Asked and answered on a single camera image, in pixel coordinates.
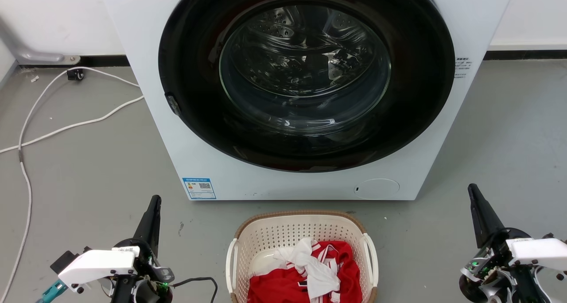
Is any black round washer door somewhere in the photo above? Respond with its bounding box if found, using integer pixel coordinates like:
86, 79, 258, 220
158, 0, 456, 173

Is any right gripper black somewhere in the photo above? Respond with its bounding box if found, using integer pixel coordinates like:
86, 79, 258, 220
458, 184, 546, 303

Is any white front-load washing machine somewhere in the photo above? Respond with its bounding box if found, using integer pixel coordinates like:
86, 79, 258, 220
98, 0, 518, 201

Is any small printed text sticker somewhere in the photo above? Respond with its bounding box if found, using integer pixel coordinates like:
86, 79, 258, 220
454, 57, 473, 79

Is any grey metal pipe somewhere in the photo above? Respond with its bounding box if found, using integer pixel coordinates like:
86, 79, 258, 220
0, 16, 81, 66

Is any blue energy label sticker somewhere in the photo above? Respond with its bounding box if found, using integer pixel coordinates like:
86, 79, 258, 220
182, 177, 217, 200

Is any red garment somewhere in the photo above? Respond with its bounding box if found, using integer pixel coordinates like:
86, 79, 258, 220
247, 240, 363, 303

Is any cream plastic laundry basket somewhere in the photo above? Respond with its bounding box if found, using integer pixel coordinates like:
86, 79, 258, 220
225, 210, 380, 303

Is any long white looping cable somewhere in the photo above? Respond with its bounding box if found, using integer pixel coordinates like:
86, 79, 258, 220
0, 66, 140, 300

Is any round white filter cover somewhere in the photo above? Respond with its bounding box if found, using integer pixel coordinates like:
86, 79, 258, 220
353, 178, 400, 200

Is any white power cable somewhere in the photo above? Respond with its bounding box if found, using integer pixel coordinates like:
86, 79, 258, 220
0, 95, 145, 155

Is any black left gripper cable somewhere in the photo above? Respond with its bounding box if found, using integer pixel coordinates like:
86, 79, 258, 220
171, 276, 219, 303

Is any teal connector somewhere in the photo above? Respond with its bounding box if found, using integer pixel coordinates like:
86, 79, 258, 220
36, 280, 68, 303

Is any white garment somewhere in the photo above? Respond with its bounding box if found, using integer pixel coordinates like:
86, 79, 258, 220
249, 237, 342, 302

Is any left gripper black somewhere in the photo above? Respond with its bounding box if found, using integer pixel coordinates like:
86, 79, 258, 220
111, 195, 175, 303

